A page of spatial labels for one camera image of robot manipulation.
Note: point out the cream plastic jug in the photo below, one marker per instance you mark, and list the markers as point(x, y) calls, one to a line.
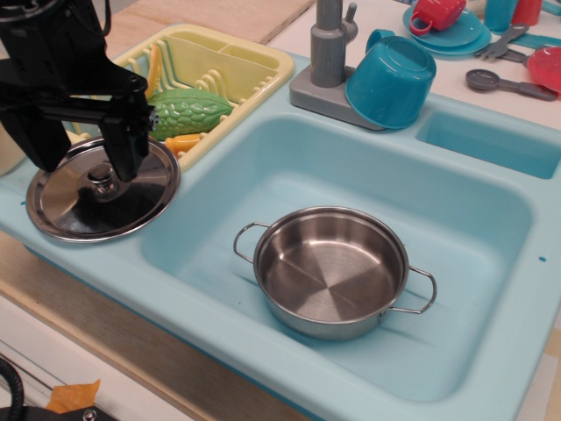
point(10, 153)

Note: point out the teal upside-down toy pot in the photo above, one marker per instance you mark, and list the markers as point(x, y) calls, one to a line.
point(390, 85)

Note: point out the green toy bitter gourd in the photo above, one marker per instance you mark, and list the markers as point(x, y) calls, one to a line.
point(187, 111)

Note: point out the red toy tumbler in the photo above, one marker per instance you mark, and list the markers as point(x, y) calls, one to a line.
point(527, 12)

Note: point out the yellow dish drying rack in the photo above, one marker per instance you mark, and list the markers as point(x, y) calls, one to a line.
point(210, 83)

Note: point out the black metal base plate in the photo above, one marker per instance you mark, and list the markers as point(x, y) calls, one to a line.
point(87, 414)

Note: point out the grey toy spoon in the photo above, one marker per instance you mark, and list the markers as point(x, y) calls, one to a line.
point(486, 80)

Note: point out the teal toy cup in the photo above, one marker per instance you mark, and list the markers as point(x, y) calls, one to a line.
point(498, 14)

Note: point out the grey toy fork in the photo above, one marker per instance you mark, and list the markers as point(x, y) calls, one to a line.
point(500, 46)

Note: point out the round steel pot lid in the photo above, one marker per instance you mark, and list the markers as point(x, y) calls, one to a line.
point(83, 200)

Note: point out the steel pot with handles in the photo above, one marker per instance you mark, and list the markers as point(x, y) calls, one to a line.
point(332, 273)

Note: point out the orange toy carrot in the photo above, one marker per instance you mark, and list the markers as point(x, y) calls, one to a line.
point(182, 143)

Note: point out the orange tape piece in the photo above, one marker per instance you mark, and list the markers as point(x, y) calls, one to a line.
point(67, 398)

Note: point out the light blue toy sink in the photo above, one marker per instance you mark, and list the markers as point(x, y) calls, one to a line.
point(409, 275)

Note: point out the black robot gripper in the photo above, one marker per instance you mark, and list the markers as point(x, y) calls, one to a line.
point(57, 66)

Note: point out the grey toy faucet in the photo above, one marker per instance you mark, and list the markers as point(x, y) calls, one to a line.
point(320, 87)

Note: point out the red toy cup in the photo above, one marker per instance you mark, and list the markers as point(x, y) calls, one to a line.
point(436, 15)

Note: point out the teal toy plate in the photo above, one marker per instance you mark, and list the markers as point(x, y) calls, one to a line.
point(466, 36)

